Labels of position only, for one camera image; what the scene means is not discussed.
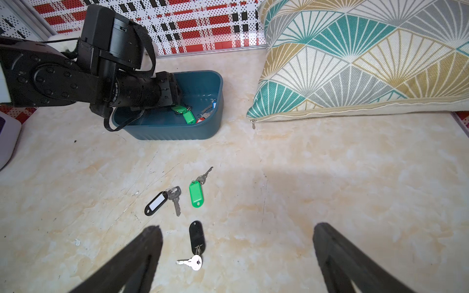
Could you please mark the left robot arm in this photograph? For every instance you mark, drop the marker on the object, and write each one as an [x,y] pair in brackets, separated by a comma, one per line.
[103,71]

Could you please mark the teal plastic storage box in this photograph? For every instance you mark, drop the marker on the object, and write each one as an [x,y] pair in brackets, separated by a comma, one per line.
[198,89]

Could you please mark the black key tag with key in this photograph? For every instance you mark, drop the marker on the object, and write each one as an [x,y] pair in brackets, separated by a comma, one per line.
[198,246]

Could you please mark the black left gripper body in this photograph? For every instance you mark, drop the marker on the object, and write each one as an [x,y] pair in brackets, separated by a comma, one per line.
[145,93]

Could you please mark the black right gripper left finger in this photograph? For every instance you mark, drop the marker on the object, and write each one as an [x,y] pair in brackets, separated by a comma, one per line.
[131,270]

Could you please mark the black tag with white label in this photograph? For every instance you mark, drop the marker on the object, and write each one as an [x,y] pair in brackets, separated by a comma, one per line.
[172,194]

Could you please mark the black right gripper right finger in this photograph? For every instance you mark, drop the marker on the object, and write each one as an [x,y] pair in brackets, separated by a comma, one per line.
[345,267]

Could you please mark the red key tag with key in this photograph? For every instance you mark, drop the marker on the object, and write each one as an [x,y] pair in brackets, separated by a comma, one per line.
[207,111]

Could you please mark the fan pattern cushion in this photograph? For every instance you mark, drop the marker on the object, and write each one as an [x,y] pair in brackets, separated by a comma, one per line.
[336,58]

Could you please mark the green key tag with key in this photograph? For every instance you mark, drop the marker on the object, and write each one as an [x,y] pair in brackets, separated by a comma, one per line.
[196,191]

